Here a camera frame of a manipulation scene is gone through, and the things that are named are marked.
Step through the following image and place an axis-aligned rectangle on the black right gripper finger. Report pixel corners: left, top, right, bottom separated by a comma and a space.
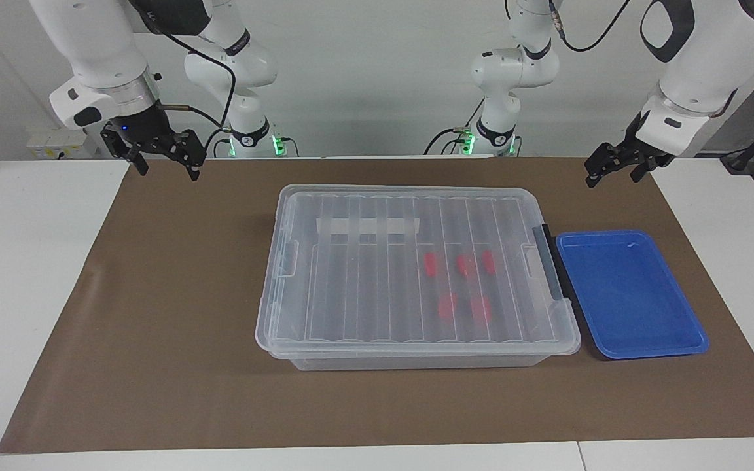
178, 131, 207, 182
101, 123, 150, 176

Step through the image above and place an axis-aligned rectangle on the clear ribbed plastic lid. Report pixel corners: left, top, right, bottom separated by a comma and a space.
256, 185, 582, 359

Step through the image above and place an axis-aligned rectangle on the black box latch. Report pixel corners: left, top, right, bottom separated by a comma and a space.
533, 224, 572, 302

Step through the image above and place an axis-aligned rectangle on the blue plastic tray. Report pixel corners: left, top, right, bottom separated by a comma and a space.
555, 229, 709, 360

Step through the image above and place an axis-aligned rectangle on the clear plastic storage box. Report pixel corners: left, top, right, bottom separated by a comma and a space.
256, 185, 582, 372

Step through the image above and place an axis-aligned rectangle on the white power strip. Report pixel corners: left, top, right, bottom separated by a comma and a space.
27, 130, 99, 160

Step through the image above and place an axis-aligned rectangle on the brown table mat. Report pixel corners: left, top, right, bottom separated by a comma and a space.
0, 156, 754, 454

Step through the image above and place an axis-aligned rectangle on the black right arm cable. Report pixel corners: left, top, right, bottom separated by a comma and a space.
130, 0, 237, 131

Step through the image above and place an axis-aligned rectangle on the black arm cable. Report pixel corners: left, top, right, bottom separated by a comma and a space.
549, 0, 633, 53
130, 0, 237, 131

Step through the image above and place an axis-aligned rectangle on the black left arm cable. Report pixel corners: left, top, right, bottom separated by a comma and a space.
549, 0, 633, 53

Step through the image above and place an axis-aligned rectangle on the black base cable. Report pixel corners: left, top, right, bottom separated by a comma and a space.
424, 128, 469, 156

